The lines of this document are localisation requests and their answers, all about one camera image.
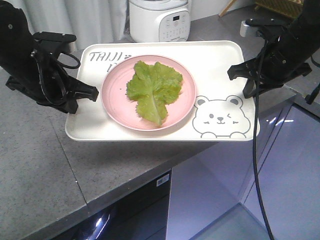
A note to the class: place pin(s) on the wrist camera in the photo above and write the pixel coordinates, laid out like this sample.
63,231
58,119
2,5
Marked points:
54,42
268,27

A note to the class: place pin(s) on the white side cabinet panel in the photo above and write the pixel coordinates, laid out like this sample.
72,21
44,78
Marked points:
289,177

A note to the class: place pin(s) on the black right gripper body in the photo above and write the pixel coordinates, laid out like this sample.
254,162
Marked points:
283,59

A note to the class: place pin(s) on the pink round plate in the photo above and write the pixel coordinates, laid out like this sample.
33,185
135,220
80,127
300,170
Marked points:
123,110

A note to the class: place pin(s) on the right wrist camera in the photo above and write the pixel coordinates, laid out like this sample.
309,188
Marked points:
268,27

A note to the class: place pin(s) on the green lettuce leaf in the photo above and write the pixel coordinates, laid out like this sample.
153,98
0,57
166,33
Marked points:
153,87

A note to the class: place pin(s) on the black disinfection cabinet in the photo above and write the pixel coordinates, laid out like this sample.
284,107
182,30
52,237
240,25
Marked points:
141,215

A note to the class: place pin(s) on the white rice cooker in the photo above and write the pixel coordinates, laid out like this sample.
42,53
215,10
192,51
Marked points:
153,21

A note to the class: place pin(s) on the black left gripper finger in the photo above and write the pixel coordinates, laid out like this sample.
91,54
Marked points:
81,90
70,106

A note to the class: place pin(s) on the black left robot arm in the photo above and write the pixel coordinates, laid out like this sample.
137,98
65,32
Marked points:
16,41

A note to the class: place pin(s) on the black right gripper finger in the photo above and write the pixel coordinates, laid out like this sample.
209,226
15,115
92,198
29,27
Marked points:
251,88
247,69

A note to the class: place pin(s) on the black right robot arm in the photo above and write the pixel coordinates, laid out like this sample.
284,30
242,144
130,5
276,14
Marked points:
308,21

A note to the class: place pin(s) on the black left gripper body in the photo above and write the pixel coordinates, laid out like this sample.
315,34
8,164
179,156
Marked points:
42,78

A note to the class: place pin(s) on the wooden woven furniture piece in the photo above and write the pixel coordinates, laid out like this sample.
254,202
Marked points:
287,8

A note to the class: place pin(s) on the cream bear serving tray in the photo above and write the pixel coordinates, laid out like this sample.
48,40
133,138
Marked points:
220,111

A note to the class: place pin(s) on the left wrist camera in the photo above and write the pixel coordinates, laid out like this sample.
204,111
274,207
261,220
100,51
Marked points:
54,42

